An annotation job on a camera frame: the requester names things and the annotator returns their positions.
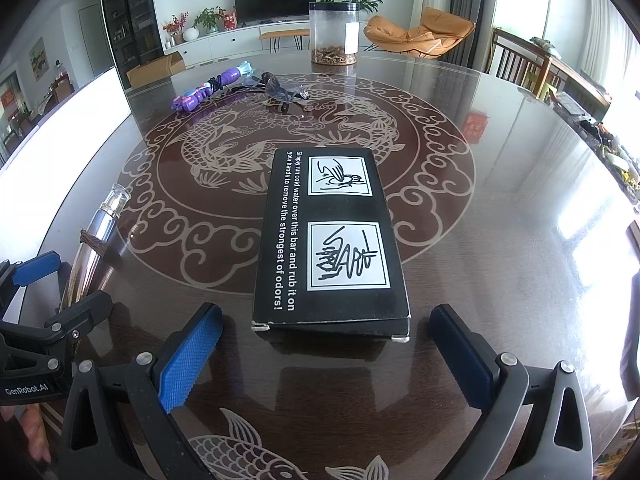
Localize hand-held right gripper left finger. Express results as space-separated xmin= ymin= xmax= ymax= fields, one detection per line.
xmin=60 ymin=302 xmax=225 ymax=480

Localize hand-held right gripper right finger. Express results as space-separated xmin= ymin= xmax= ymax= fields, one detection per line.
xmin=429 ymin=303 xmax=594 ymax=480

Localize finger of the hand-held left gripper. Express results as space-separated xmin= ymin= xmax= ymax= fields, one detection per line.
xmin=0 ymin=252 xmax=62 ymax=294
xmin=0 ymin=290 xmax=117 ymax=357

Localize black box with white pictures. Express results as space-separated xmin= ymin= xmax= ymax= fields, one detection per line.
xmin=251 ymin=148 xmax=412 ymax=344

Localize person's left hand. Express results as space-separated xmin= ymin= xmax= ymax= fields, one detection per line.
xmin=0 ymin=402 xmax=54 ymax=464

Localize cardboard box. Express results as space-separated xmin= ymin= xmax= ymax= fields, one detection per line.
xmin=124 ymin=52 xmax=187 ymax=91

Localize dark glass display cabinet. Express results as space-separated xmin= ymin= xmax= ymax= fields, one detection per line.
xmin=98 ymin=0 xmax=166 ymax=80

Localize red flowers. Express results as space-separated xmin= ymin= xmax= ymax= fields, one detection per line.
xmin=163 ymin=11 xmax=189 ymax=45

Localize clear glasses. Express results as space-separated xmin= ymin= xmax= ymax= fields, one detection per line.
xmin=257 ymin=73 xmax=312 ymax=112

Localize wooden chair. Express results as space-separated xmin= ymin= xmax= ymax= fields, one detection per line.
xmin=486 ymin=27 xmax=552 ymax=100

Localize white television cabinet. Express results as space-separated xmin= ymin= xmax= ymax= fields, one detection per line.
xmin=164 ymin=19 xmax=372 ymax=70

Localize bushy potted plant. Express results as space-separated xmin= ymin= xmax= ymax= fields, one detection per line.
xmin=192 ymin=6 xmax=227 ymax=37

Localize orange lounge chair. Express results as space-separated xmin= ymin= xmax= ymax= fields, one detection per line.
xmin=363 ymin=7 xmax=476 ymax=59

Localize wooden bench with metal legs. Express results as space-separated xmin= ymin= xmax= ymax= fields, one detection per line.
xmin=258 ymin=28 xmax=312 ymax=54

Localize clear jar with black lid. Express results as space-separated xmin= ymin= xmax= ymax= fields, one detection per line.
xmin=308 ymin=2 xmax=361 ymax=66

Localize black television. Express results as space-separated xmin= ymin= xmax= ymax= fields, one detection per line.
xmin=233 ymin=0 xmax=318 ymax=26

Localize large green potted plant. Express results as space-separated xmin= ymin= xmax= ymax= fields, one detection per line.
xmin=339 ymin=0 xmax=384 ymax=15

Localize framed wall picture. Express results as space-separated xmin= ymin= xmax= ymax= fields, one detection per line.
xmin=27 ymin=37 xmax=51 ymax=81

